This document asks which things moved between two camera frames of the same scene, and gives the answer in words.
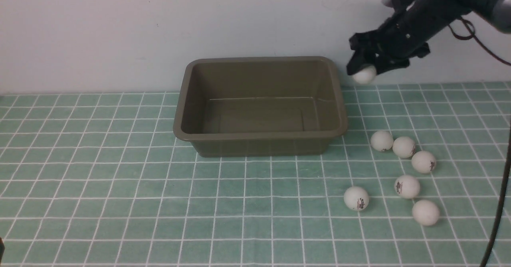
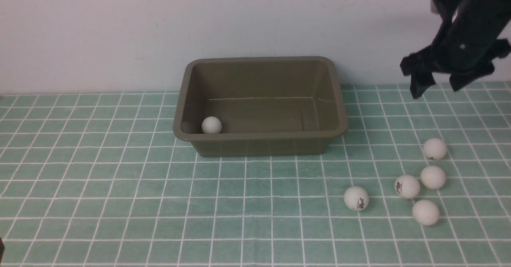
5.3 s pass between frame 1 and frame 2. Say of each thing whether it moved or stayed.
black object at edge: stayed
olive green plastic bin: stayed
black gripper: moved
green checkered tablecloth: stayed
